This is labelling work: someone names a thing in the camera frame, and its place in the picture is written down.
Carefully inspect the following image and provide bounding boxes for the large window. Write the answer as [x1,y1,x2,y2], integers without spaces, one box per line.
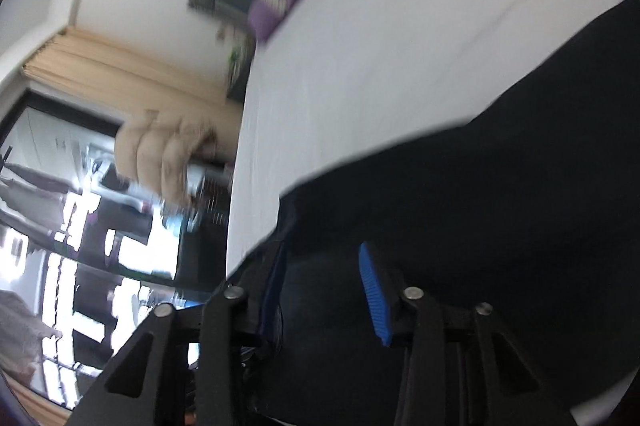
[0,88,232,412]

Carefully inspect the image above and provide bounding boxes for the beige curtain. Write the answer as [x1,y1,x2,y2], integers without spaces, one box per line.
[22,28,244,171]

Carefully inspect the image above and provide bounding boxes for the white bed sheet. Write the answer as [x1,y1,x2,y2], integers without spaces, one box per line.
[225,0,635,279]

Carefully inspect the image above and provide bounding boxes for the purple pillow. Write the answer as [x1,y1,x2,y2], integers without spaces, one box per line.
[247,0,319,45]

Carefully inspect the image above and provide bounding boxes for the green plant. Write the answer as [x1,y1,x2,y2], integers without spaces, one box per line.
[225,33,254,102]

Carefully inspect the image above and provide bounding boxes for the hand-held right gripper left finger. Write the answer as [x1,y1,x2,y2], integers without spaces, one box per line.
[67,246,290,426]

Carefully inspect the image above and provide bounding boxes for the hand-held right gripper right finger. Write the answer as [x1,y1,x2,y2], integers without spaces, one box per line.
[357,242,577,426]

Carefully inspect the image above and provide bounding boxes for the black pants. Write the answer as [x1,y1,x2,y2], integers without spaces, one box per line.
[226,0,640,426]

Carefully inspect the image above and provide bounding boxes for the person's left hand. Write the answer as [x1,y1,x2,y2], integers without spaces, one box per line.
[115,108,221,211]

